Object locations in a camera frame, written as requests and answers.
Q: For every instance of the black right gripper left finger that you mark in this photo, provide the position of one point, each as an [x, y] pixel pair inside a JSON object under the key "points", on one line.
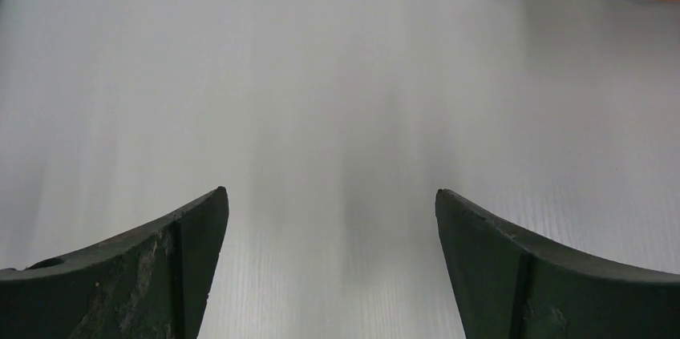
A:
{"points": [[152, 281]]}

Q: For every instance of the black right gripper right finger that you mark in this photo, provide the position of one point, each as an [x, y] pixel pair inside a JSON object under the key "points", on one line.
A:
{"points": [[510, 282]]}

